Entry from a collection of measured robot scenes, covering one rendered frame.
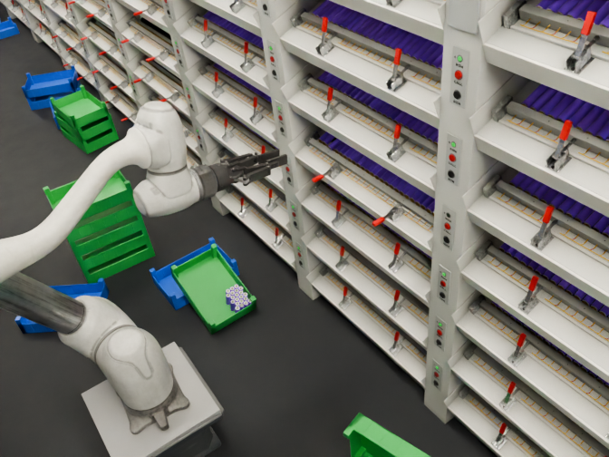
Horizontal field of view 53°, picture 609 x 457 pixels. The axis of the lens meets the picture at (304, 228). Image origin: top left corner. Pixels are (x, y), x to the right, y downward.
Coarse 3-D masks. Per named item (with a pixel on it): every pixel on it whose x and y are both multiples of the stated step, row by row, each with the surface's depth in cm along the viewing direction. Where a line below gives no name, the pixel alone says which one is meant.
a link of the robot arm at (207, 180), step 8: (192, 168) 161; (200, 168) 162; (208, 168) 162; (200, 176) 159; (208, 176) 160; (200, 184) 158; (208, 184) 160; (216, 184) 161; (200, 192) 159; (208, 192) 161; (216, 192) 163; (200, 200) 162
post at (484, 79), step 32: (448, 0) 113; (480, 0) 107; (448, 32) 117; (448, 64) 121; (480, 64) 114; (448, 96) 125; (480, 96) 119; (448, 128) 129; (480, 160) 130; (448, 192) 139; (448, 256) 150; (448, 320) 164; (448, 352) 172; (448, 384) 180; (448, 416) 192
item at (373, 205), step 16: (320, 128) 195; (304, 144) 195; (304, 160) 191; (320, 160) 189; (352, 176) 180; (352, 192) 177; (368, 192) 174; (368, 208) 172; (384, 208) 169; (400, 224) 164; (416, 224) 162; (416, 240) 159; (432, 240) 153
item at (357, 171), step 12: (312, 144) 191; (324, 156) 187; (336, 156) 184; (348, 168) 179; (372, 180) 173; (384, 192) 170; (396, 192) 167; (408, 204) 164; (420, 216) 160; (432, 216) 158
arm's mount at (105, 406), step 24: (168, 360) 194; (192, 384) 186; (96, 408) 184; (120, 408) 183; (192, 408) 180; (216, 408) 179; (120, 432) 177; (144, 432) 176; (168, 432) 175; (192, 432) 177; (120, 456) 171; (144, 456) 170
